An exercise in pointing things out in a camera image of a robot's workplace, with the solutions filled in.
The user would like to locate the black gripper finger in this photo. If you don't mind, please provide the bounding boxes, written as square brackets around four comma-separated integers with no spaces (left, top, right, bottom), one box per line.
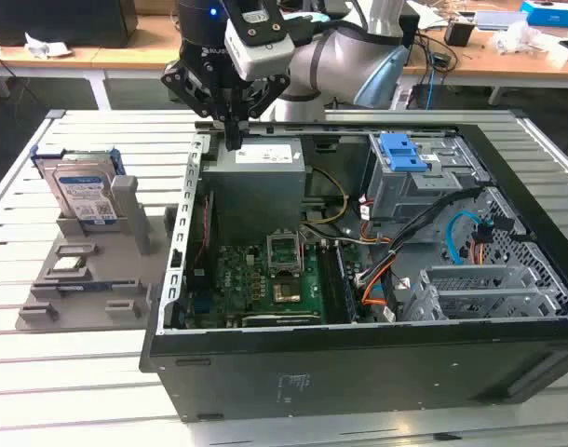
[160,61,237,151]
[235,73,292,151]

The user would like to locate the hard disk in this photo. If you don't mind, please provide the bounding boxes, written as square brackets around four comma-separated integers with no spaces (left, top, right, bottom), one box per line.
[30,147,127,234]

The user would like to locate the orange and yellow power wire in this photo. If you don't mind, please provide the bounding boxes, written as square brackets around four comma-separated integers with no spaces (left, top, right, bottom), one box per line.
[467,218,495,266]

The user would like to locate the long wooden desk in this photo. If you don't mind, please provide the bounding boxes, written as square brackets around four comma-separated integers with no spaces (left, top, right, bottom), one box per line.
[0,13,276,111]

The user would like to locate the grey power supply unit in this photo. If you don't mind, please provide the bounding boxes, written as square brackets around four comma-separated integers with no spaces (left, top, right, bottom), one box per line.
[200,137,308,234]

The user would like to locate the large black box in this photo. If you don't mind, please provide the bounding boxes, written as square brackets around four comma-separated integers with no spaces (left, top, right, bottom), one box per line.
[0,0,139,47]

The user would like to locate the blue plastic bay latch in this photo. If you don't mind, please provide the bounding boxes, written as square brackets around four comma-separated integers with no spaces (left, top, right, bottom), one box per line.
[378,132,429,172]

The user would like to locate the crumpled white paper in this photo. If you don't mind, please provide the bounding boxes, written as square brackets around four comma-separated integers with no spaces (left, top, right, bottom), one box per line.
[23,31,74,60]

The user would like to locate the metal socket cover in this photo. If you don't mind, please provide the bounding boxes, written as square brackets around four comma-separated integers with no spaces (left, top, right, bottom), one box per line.
[264,230,304,277]

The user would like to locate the grey metal drive cage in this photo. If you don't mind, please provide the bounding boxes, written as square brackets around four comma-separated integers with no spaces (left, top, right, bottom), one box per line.
[365,132,491,223]

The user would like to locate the green motherboard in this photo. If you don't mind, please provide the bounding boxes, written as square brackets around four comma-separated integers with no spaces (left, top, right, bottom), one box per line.
[181,232,373,330]

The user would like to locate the grey parts rack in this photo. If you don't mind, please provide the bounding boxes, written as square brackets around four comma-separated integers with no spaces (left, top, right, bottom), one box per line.
[14,174,181,332]

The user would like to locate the CPU socket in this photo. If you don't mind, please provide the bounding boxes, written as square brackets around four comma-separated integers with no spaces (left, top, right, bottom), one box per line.
[270,277,306,306]

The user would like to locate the black RAM slot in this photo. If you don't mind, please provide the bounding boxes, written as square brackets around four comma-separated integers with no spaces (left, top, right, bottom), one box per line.
[317,244,342,323]
[333,244,360,322]

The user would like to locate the silver CPU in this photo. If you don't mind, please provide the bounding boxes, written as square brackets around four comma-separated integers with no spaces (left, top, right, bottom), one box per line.
[50,256,86,272]

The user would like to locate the blue RAM stick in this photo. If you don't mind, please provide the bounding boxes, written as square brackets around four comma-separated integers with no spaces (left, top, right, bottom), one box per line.
[55,280,115,292]

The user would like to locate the wooden desk with clutter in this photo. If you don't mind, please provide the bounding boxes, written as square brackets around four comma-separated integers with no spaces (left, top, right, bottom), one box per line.
[402,8,568,106]

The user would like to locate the clear plastic bag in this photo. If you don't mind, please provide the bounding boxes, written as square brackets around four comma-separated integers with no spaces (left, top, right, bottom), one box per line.
[491,20,568,62]

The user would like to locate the black open PC case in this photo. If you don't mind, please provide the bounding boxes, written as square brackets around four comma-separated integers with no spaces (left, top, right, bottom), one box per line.
[139,119,568,424]

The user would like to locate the blue cardboard box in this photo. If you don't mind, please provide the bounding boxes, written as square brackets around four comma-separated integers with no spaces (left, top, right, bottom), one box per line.
[519,0,568,27]

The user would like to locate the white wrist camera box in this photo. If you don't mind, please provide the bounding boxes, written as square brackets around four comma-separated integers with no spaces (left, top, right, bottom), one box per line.
[223,0,297,81]

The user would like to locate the yellow and black cable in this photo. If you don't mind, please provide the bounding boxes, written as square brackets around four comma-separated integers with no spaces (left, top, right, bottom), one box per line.
[305,167,351,225]

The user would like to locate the black cable bundle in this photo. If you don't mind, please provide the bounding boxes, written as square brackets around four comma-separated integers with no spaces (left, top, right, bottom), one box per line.
[353,188,483,299]

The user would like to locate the orange data wire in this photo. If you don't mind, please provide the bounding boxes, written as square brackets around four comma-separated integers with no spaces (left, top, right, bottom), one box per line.
[359,260,393,308]

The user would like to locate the light blue data wire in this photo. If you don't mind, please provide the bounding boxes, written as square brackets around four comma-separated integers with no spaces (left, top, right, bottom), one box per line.
[445,210,480,266]

